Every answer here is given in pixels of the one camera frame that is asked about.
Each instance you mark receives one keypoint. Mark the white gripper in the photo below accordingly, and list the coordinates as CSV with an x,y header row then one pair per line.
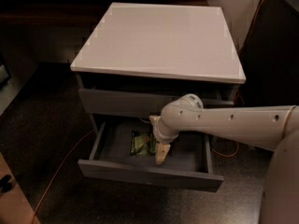
x,y
161,136

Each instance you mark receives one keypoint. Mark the green jalapeno chip bag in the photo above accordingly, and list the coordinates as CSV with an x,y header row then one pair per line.
x,y
142,143

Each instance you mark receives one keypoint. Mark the grey drawer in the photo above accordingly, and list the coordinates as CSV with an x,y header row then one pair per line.
x,y
187,165
140,101

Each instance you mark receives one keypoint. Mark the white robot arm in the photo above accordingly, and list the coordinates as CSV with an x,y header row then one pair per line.
x,y
274,128

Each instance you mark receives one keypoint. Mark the grey top drawer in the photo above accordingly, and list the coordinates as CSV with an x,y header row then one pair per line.
x,y
140,101

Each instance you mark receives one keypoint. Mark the grey drawer cabinet white top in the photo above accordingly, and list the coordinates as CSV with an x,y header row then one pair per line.
x,y
143,44

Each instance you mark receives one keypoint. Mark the brown cardboard box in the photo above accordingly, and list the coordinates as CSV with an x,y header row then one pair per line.
x,y
14,206

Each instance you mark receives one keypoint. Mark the black object on box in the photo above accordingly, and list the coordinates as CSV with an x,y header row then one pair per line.
x,y
5,184

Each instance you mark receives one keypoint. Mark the dark wooden shelf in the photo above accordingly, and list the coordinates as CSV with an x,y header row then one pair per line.
x,y
69,13

